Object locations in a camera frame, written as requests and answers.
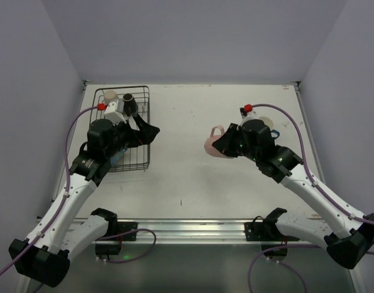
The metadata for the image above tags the pink mug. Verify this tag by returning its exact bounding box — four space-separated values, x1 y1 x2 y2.
203 125 236 159

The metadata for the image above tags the light blue handled cup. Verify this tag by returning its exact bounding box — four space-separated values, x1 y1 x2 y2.
110 148 128 165

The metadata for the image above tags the dark blue mug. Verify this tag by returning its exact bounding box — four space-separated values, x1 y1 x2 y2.
258 116 280 140

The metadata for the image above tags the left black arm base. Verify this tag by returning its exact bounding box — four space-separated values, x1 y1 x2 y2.
94 219 138 257

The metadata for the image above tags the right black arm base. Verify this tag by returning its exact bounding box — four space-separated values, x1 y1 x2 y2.
244 215 288 261

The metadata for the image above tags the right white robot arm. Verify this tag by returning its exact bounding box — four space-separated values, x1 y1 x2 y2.
212 119 374 269

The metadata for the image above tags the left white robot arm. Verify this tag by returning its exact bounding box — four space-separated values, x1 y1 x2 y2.
9 115 160 288

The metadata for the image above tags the black cup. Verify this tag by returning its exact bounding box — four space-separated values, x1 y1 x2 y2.
122 93 138 117

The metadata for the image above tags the beige cup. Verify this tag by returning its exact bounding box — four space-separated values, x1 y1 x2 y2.
103 90 119 105

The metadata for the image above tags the black wire dish rack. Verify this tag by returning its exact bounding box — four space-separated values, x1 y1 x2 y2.
92 85 150 172

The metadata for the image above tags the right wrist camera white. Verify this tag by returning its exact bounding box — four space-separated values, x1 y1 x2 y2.
239 104 259 126

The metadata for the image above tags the aluminium mounting rail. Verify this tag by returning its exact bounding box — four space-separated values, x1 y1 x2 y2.
117 215 332 244

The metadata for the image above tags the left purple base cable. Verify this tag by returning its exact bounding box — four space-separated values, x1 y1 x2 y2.
97 227 158 264

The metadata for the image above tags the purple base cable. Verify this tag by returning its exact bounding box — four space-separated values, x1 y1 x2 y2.
246 244 321 293
97 227 158 264

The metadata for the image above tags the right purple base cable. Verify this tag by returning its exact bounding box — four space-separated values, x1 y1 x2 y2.
246 244 321 293

